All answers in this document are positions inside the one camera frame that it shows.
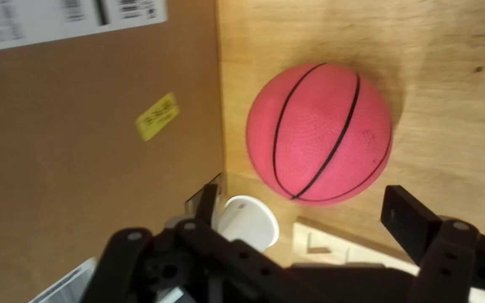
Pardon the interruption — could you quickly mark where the large cardboard box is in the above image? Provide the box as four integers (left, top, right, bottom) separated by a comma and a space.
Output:
0, 0, 225, 303

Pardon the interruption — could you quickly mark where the pink rubber ball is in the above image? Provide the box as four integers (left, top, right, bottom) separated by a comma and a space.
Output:
244, 61, 394, 205

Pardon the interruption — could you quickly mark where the white paper cup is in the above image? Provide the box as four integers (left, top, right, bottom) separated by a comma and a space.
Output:
214, 194, 281, 254

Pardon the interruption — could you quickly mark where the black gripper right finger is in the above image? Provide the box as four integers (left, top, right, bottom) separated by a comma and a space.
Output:
380, 183, 480, 266

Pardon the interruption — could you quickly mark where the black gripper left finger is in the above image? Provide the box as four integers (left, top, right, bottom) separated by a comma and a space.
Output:
173, 182, 230, 254

